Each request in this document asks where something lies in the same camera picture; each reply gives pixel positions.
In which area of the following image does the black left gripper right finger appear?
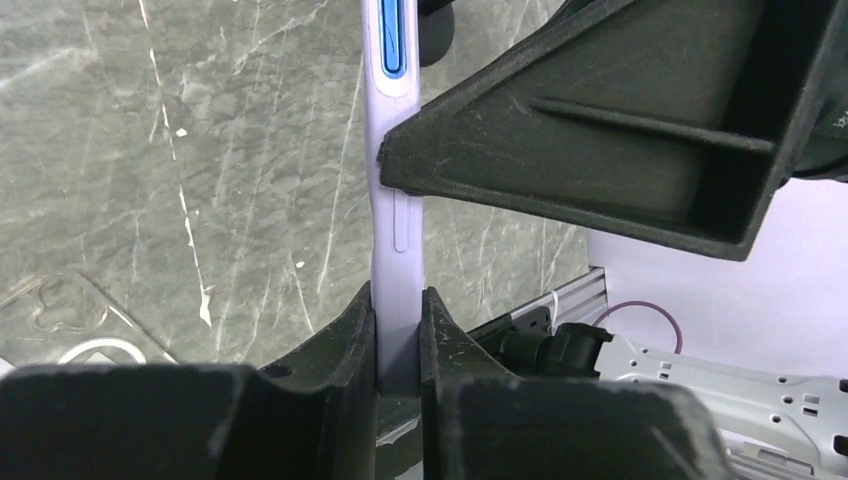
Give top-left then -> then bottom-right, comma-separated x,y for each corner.
419,288 -> 733,479

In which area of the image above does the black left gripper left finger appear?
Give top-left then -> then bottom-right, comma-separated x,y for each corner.
1,286 -> 377,479

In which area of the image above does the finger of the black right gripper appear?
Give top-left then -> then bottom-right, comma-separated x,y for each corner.
378,1 -> 847,261

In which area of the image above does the clear phone case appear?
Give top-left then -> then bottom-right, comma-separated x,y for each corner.
1,271 -> 177,375

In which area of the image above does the phone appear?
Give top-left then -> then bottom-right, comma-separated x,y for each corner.
360,1 -> 424,398

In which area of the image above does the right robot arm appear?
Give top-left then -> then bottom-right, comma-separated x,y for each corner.
361,1 -> 847,479

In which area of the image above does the black microphone stand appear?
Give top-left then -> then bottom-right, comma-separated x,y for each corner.
417,0 -> 455,68

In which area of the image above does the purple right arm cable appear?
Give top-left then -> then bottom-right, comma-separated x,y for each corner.
591,300 -> 684,356

